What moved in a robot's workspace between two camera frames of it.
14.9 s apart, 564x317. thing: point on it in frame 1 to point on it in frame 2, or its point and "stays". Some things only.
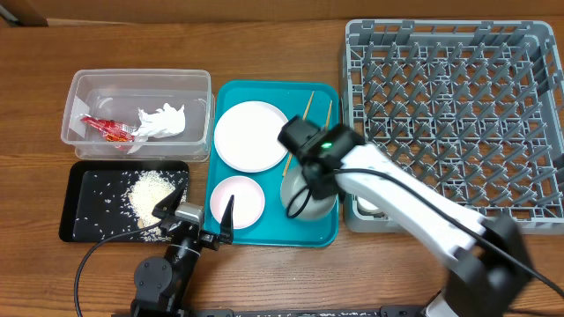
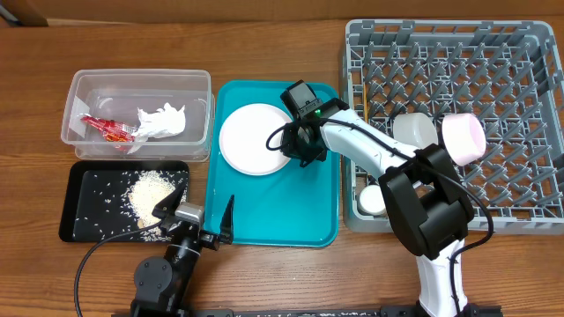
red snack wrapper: (114, 131) stays
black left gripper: (212, 239) stays
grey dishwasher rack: (472, 108) stays
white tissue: (161, 123) stays
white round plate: (246, 137) stays
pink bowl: (248, 200) to (464, 137)
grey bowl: (299, 201) to (415, 129)
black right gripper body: (322, 187) to (295, 146)
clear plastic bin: (119, 95) stays
